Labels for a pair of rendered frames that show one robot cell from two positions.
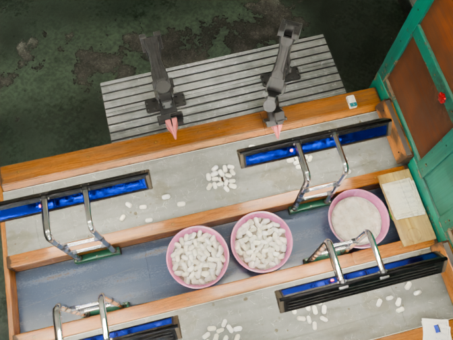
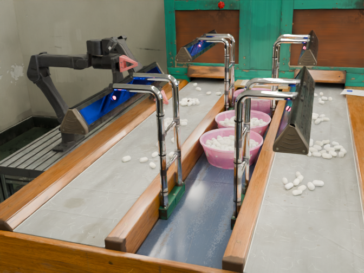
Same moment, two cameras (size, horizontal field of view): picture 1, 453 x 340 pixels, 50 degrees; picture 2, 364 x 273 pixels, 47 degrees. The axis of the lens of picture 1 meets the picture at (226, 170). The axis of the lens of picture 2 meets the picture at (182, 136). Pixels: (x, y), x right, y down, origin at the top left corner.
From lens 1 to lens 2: 2.15 m
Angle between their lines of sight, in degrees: 59
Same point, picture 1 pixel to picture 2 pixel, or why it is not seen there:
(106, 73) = not seen: outside the picture
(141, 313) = (263, 171)
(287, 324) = (318, 128)
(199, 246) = (221, 142)
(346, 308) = (318, 111)
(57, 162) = (42, 180)
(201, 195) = not seen: hidden behind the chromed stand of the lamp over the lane
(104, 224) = (147, 177)
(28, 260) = (130, 223)
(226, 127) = (134, 112)
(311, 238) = not seen: hidden behind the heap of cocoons
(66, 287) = (186, 233)
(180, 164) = (137, 136)
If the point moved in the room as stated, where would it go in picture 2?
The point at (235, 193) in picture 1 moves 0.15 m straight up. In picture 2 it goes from (190, 123) to (190, 93)
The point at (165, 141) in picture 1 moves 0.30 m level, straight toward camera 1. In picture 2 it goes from (109, 131) to (172, 136)
